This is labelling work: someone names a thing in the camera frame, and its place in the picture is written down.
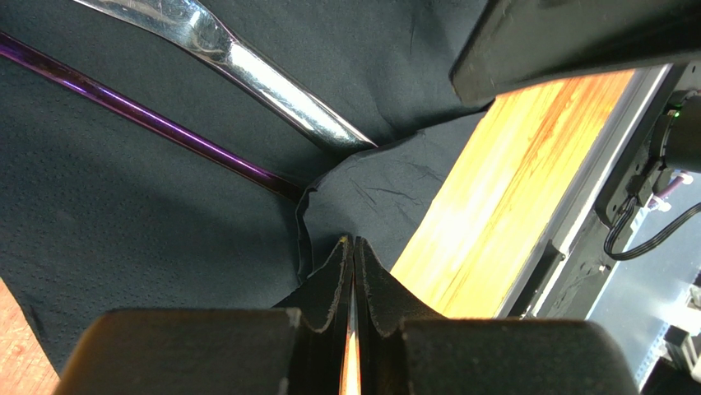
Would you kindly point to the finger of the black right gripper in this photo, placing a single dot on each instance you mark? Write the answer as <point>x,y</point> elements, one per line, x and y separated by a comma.
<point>517,44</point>

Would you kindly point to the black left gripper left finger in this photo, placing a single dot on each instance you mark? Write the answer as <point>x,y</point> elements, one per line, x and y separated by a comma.
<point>295,347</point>

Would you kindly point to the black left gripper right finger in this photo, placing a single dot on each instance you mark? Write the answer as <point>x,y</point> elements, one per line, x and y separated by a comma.
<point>406,347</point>

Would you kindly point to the black paper napkin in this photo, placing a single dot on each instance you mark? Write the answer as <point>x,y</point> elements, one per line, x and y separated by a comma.
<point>98,213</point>

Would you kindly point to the purple metallic spoon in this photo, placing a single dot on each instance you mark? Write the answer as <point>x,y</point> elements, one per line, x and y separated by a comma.
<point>70,78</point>

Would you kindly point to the silver table knife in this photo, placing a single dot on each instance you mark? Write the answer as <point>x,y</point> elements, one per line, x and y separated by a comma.
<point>195,29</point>

